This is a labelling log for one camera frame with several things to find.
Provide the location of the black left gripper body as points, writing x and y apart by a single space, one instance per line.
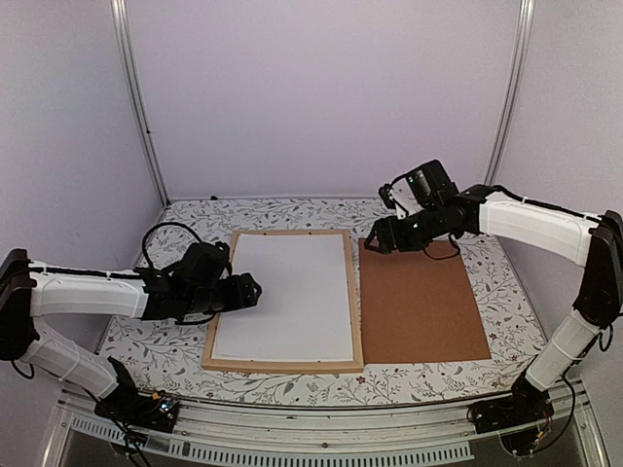
207 303

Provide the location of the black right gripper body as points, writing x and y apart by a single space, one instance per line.
428 228

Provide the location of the red forest landscape photo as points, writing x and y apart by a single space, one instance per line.
303 314

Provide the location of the light wooden picture frame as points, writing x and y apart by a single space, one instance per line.
208 362

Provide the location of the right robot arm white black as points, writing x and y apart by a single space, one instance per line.
586 247

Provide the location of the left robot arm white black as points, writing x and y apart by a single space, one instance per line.
188 292

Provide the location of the floral patterned table mat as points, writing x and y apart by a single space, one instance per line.
160 355

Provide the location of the brown backing board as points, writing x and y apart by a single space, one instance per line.
419 309

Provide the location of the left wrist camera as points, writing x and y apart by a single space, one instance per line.
205 263

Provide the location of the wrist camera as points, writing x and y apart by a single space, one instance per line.
427 186
205 263

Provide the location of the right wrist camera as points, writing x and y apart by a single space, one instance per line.
427 186

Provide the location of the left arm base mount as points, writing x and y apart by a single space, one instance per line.
157 411

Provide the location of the aluminium front rail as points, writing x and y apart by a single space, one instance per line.
213 433

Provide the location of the right aluminium corner post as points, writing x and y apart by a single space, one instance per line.
518 63

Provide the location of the aluminium corner post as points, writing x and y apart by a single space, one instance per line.
122 31
518 63

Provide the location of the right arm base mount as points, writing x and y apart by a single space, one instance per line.
526 414

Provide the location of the left aluminium corner post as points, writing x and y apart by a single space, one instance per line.
122 31

